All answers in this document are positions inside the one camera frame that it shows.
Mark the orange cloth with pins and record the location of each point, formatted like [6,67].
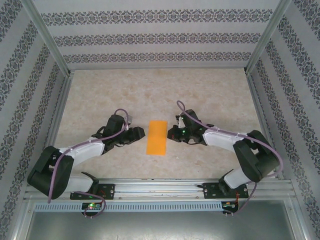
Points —
[156,140]

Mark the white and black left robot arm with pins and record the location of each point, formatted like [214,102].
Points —
[85,150]

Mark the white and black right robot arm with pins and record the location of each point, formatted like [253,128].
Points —
[220,140]

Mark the long aluminium mounting rail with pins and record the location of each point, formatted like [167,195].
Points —
[160,190]

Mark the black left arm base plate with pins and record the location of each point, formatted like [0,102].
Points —
[108,191]

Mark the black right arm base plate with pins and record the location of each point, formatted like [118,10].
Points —
[211,191]

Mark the left side aluminium frame rail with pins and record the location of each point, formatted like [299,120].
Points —
[63,100]

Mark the aluminium frame rail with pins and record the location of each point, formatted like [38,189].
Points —
[63,100]
[255,100]

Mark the right side aluminium frame rail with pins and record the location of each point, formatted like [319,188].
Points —
[255,100]

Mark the right aluminium frame post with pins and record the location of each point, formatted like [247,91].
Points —
[265,37]

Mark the aluminium frame post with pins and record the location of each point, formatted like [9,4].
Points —
[48,37]
[265,37]

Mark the left aluminium frame post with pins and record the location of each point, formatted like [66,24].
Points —
[48,37]

